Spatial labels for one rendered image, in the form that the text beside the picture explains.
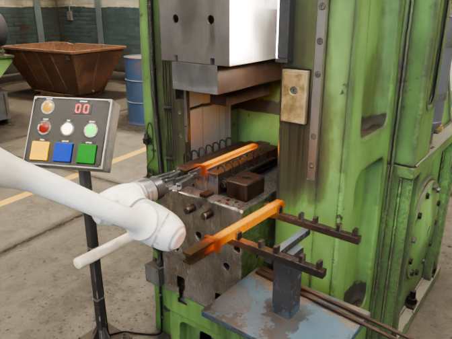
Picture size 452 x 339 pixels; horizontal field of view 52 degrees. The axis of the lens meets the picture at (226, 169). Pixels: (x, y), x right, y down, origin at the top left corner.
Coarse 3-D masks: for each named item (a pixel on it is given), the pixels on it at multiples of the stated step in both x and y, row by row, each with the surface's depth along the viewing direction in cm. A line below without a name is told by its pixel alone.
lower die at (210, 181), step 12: (240, 144) 197; (264, 144) 193; (204, 156) 184; (216, 156) 181; (264, 156) 185; (276, 156) 193; (180, 168) 172; (216, 168) 167; (228, 168) 167; (204, 180) 166; (216, 180) 163; (216, 192) 164
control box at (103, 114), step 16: (32, 112) 186; (48, 112) 184; (64, 112) 184; (80, 112) 182; (96, 112) 181; (112, 112) 182; (32, 128) 185; (80, 128) 181; (96, 128) 179; (112, 128) 183; (96, 144) 178; (112, 144) 184; (32, 160) 182; (48, 160) 181; (96, 160) 177
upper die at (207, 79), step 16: (176, 64) 159; (192, 64) 155; (256, 64) 167; (272, 64) 176; (176, 80) 161; (192, 80) 157; (208, 80) 153; (224, 80) 153; (240, 80) 161; (256, 80) 169; (272, 80) 178
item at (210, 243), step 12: (276, 204) 141; (252, 216) 133; (264, 216) 136; (228, 228) 126; (240, 228) 127; (204, 240) 119; (216, 240) 118; (228, 240) 123; (192, 252) 113; (204, 252) 117; (192, 264) 113
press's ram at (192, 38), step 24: (168, 0) 154; (192, 0) 148; (216, 0) 142; (240, 0) 144; (264, 0) 154; (168, 24) 157; (192, 24) 150; (216, 24) 145; (240, 24) 146; (264, 24) 157; (168, 48) 160; (192, 48) 153; (216, 48) 147; (240, 48) 149; (264, 48) 160
